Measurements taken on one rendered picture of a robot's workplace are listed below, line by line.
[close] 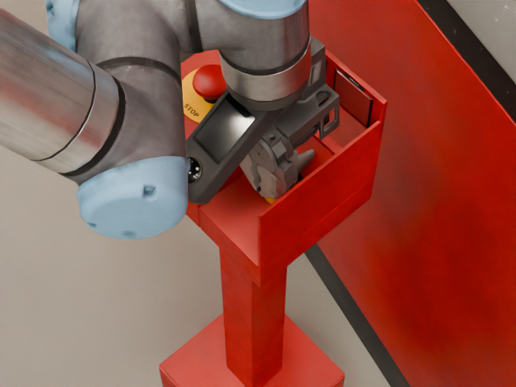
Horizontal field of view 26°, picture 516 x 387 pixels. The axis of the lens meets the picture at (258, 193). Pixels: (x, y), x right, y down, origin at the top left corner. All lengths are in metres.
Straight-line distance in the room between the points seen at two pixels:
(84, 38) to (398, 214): 0.69
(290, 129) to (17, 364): 0.98
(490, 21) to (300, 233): 0.27
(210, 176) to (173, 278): 0.94
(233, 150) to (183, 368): 0.79
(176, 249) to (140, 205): 1.17
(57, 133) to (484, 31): 0.49
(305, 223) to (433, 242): 0.29
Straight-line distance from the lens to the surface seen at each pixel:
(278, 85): 0.89
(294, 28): 0.85
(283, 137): 0.98
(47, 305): 1.89
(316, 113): 0.98
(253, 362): 1.56
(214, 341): 1.71
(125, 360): 1.83
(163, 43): 0.80
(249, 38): 0.84
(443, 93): 1.16
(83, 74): 0.71
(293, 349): 1.70
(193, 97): 1.12
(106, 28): 0.81
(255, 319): 1.43
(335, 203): 1.13
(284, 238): 1.09
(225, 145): 0.95
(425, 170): 1.29
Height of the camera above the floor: 1.69
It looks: 60 degrees down
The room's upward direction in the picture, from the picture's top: straight up
